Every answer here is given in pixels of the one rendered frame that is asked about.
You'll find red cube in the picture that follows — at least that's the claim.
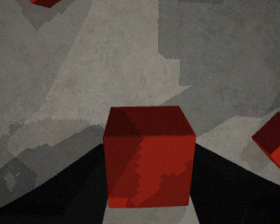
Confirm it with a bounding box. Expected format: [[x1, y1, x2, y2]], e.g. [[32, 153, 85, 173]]
[[252, 112, 280, 168], [103, 105, 196, 208], [30, 0, 59, 8]]

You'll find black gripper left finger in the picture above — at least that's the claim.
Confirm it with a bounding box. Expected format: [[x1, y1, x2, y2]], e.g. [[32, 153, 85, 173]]
[[0, 144, 108, 224]]

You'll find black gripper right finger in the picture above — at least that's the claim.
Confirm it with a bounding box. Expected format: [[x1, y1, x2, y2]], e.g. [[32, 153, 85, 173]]
[[189, 144, 280, 224]]

